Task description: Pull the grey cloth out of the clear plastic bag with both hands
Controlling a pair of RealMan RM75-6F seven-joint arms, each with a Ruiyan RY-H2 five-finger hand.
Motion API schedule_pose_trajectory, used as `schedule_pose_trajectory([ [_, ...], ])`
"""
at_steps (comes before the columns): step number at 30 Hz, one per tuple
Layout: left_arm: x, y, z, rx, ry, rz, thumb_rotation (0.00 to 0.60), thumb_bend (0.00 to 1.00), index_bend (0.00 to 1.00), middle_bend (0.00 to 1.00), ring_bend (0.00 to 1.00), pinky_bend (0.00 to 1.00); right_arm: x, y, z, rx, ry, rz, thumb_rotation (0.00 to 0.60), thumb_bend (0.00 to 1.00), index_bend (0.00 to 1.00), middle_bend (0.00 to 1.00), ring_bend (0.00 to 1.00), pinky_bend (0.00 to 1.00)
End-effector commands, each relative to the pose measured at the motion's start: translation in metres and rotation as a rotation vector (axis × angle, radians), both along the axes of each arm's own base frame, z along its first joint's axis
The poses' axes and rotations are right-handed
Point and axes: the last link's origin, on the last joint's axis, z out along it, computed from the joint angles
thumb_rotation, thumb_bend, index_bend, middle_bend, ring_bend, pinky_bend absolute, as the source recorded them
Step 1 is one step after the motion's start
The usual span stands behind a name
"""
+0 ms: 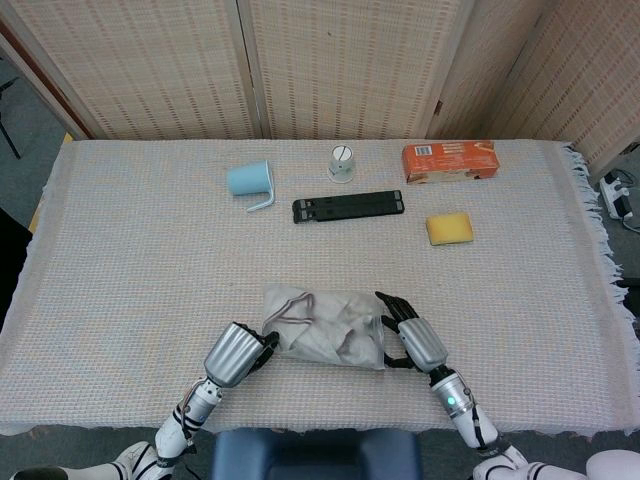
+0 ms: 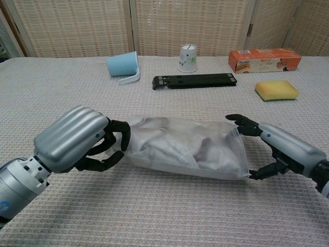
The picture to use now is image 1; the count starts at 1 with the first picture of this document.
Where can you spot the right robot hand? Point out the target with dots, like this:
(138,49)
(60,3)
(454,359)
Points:
(417,340)

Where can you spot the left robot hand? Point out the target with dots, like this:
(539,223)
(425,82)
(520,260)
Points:
(237,355)

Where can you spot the transparent plastic bag with cloth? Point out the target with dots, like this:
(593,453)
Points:
(325,327)

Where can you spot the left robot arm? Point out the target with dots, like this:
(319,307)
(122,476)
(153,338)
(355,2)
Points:
(170,425)

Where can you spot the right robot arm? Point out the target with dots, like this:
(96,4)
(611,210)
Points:
(480,425)

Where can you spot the yellow sponge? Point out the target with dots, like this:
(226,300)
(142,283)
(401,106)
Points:
(449,228)

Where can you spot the woven beige tablecloth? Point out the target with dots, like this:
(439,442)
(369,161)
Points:
(150,260)

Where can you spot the black folding stand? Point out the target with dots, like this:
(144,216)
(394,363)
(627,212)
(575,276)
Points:
(347,206)

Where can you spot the light blue plastic cup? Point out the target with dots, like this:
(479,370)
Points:
(248,179)

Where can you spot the orange cardboard box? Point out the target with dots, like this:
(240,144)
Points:
(450,161)

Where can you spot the white cylindrical timer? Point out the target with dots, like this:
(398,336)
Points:
(342,162)

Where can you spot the white power strip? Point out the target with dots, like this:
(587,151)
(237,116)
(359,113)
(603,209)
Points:
(617,192)

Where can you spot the wooden folding screen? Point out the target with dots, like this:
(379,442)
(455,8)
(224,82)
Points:
(320,65)

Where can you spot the black chair leg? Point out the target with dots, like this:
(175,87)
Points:
(7,125)

